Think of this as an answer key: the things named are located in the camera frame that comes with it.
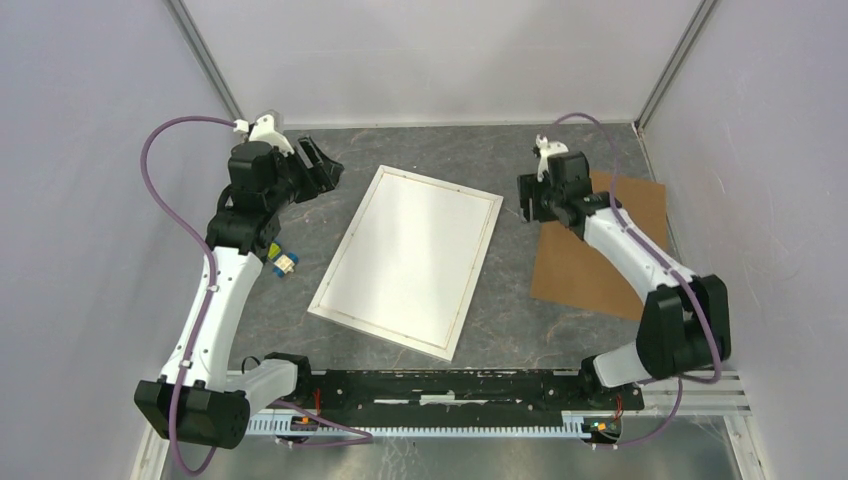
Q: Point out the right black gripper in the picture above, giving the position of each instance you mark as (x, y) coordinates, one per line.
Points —
(529, 188)

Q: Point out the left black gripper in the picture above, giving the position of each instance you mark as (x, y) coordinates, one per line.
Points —
(323, 176)

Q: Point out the sunset landscape photo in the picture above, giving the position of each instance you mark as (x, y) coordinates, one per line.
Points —
(407, 262)

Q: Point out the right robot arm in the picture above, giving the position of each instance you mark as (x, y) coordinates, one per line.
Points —
(685, 322)

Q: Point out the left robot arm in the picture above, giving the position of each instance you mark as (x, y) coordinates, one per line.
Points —
(192, 399)

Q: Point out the brown cardboard backing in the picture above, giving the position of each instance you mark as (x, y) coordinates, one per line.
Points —
(569, 272)

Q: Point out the toy brick car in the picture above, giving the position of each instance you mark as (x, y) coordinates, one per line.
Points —
(283, 262)

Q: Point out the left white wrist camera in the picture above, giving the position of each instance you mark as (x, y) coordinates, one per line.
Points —
(264, 129)

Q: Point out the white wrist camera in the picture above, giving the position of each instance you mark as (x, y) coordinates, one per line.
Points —
(264, 129)
(545, 150)

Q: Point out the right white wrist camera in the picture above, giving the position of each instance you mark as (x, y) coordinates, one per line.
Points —
(545, 150)

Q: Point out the white picture frame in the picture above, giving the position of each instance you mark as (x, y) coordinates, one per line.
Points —
(405, 262)

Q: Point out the slotted cable duct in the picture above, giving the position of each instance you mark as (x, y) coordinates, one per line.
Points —
(288, 425)

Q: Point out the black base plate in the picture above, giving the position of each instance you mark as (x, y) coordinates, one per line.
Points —
(457, 397)

